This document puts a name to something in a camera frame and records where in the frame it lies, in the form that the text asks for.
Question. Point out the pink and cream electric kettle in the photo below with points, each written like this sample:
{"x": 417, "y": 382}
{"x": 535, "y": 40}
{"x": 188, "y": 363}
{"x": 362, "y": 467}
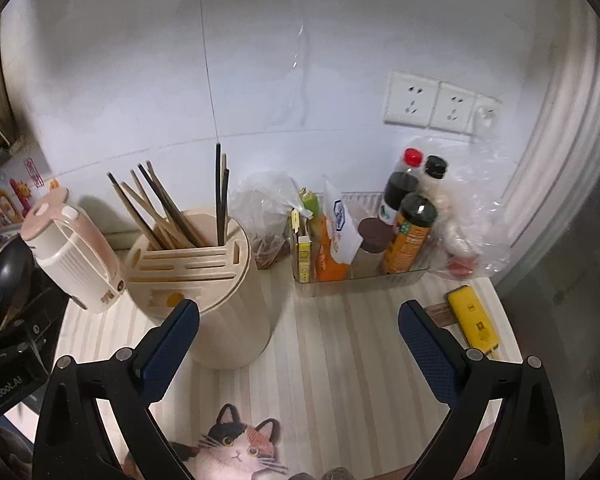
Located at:
{"x": 75, "y": 255}

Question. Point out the brown card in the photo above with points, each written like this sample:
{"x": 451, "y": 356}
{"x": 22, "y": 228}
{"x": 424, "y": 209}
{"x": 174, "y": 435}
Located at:
{"x": 440, "y": 316}

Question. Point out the thin black chopstick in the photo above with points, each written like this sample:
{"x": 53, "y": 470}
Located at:
{"x": 218, "y": 190}

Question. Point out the white wall socket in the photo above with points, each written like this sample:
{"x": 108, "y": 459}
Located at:
{"x": 452, "y": 107}
{"x": 410, "y": 100}

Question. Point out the colourful wall sticker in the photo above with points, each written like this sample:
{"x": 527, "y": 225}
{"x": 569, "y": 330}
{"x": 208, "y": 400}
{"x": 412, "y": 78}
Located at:
{"x": 5, "y": 200}

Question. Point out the ribbed translucent panel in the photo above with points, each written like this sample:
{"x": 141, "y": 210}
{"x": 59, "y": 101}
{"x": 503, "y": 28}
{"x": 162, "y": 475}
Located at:
{"x": 565, "y": 160}

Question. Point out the clear plastic bag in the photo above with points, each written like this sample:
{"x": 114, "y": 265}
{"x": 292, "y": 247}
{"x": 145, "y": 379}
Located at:
{"x": 480, "y": 210}

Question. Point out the plastic bag with brown contents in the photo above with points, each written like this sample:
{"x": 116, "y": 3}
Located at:
{"x": 265, "y": 220}

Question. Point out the cream utensil holder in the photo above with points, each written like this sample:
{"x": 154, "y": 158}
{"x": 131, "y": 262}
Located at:
{"x": 230, "y": 310}

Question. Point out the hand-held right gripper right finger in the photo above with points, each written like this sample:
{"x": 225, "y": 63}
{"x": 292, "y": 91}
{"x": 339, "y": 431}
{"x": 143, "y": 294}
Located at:
{"x": 425, "y": 345}

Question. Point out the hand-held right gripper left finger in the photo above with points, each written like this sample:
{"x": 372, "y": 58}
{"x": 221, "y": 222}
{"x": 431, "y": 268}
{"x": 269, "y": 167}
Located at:
{"x": 170, "y": 350}

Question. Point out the orange bottle with black cap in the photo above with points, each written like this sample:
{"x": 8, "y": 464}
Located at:
{"x": 410, "y": 240}

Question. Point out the dark brown chopstick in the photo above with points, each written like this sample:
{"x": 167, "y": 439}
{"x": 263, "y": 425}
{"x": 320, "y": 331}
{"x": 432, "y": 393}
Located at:
{"x": 125, "y": 197}
{"x": 162, "y": 202}
{"x": 223, "y": 210}

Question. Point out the clear plastic organizer bin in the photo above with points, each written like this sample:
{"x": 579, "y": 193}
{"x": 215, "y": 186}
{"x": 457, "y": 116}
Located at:
{"x": 370, "y": 277}

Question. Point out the group of chopsticks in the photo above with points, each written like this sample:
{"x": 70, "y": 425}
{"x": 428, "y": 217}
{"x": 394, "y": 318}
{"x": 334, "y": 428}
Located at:
{"x": 172, "y": 200}

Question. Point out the jar with brown lid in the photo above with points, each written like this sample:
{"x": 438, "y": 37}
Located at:
{"x": 372, "y": 240}

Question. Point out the dark bottle with red cap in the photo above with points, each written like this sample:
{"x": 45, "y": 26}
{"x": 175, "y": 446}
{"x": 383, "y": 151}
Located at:
{"x": 400, "y": 190}

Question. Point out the black frying pan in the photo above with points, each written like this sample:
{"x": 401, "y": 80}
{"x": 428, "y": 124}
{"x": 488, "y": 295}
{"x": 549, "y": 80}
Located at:
{"x": 7, "y": 280}

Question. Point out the small yellow box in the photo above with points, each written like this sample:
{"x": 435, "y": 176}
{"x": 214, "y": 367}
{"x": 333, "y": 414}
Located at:
{"x": 302, "y": 255}

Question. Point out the cat-shaped coaster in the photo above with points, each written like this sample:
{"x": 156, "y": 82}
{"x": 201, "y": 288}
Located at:
{"x": 235, "y": 445}

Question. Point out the green stick packet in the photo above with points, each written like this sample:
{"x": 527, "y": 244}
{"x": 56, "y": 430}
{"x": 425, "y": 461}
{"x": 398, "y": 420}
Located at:
{"x": 311, "y": 202}

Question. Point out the white packet with blue logo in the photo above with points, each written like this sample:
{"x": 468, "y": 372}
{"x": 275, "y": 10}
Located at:
{"x": 342, "y": 225}

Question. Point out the orange seasoning packet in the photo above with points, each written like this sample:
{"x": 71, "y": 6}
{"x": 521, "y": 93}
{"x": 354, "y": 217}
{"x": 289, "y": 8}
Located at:
{"x": 330, "y": 255}

